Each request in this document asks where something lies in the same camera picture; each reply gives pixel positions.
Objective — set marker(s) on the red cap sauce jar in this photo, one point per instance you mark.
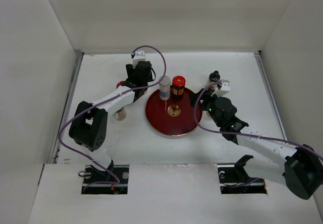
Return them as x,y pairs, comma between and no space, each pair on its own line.
178,85

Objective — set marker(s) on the silver cap shaker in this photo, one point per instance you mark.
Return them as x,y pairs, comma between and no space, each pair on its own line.
164,88

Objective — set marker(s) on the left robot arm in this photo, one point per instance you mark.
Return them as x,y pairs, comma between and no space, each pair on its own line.
89,130

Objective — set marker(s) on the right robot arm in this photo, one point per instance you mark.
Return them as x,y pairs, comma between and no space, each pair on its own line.
298,167

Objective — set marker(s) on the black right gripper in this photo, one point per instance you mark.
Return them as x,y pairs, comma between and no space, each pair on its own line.
206,97

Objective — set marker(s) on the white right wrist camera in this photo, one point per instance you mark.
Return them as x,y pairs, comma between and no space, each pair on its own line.
221,88

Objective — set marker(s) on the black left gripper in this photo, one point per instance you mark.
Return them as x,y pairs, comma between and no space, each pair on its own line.
131,70

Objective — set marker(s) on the black lid spice jar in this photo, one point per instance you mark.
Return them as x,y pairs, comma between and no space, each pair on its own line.
120,115

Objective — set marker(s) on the red cap chili jar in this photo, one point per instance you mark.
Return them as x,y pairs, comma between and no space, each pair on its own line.
120,84

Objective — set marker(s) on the white powder glass jar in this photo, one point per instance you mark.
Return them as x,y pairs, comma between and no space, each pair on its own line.
213,77

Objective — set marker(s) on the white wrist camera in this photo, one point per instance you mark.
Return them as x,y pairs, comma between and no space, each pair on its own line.
221,88
137,57

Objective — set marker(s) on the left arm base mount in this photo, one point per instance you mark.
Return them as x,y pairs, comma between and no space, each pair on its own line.
97,182

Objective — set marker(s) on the red round tray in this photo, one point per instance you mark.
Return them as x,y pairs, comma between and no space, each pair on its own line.
174,117

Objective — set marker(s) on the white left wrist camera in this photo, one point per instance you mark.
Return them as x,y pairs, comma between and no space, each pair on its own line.
137,57

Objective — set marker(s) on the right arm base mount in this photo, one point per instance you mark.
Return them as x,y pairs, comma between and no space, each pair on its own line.
234,179

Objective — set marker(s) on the aluminium table edge rail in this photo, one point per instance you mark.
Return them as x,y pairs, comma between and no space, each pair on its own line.
76,68

